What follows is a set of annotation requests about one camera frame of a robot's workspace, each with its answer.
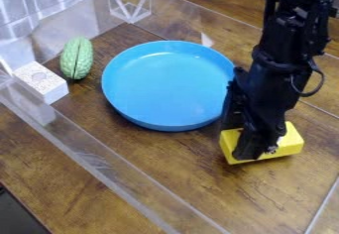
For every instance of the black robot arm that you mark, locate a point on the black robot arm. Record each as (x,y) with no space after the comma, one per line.
(294,33)

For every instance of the green textured gourd toy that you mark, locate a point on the green textured gourd toy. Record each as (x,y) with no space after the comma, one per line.
(76,58)

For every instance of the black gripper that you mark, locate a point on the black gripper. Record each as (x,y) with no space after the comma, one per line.
(264,92)

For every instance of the clear acrylic enclosure wall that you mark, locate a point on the clear acrylic enclosure wall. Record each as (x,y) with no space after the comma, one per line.
(94,175)

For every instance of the clear acrylic corner bracket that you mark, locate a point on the clear acrylic corner bracket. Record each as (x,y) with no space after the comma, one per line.
(128,12)

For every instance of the yellow brick with label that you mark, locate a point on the yellow brick with label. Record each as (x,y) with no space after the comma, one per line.
(289,144)

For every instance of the white speckled block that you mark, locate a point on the white speckled block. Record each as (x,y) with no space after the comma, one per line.
(48,86)

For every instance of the blue round tray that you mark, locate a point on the blue round tray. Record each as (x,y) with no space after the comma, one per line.
(166,85)

